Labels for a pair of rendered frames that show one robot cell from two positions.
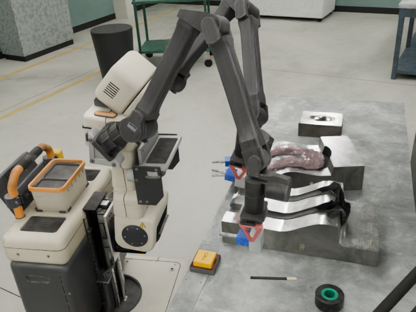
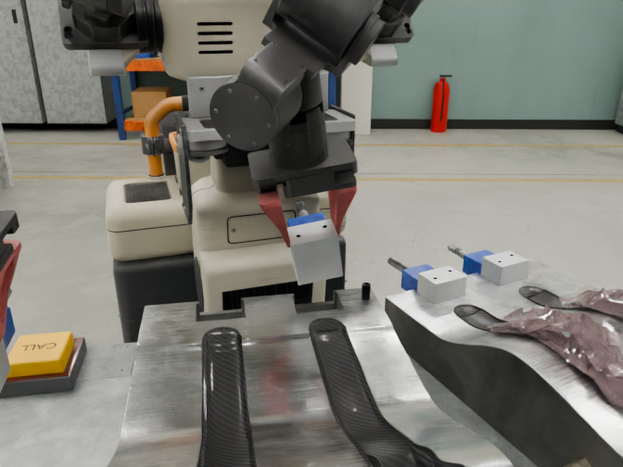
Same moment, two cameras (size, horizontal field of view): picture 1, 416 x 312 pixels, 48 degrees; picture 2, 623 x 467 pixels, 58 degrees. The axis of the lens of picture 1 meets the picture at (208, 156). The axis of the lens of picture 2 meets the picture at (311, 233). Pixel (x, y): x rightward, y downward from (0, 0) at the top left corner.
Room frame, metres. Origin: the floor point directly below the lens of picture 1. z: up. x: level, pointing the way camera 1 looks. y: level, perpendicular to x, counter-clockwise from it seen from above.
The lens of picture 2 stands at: (1.16, -0.59, 1.20)
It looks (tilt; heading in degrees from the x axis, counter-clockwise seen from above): 22 degrees down; 60
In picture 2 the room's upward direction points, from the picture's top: straight up
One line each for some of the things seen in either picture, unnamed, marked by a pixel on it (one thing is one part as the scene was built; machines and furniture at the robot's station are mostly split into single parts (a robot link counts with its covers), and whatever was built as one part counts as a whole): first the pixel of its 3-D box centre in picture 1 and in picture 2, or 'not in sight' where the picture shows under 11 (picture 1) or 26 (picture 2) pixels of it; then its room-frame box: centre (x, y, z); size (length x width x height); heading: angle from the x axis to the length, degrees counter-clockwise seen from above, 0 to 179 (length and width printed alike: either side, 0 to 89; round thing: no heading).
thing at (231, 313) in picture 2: (234, 212); (221, 323); (1.34, -0.08, 0.87); 0.05 x 0.05 x 0.04; 70
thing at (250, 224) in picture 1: (252, 226); not in sight; (1.10, -0.12, 0.99); 0.07 x 0.07 x 0.09; 72
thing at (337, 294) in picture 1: (329, 298); not in sight; (0.97, -0.32, 0.82); 0.08 x 0.08 x 0.04
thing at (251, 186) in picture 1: (257, 186); not in sight; (1.10, -0.13, 1.12); 0.07 x 0.06 x 0.07; 64
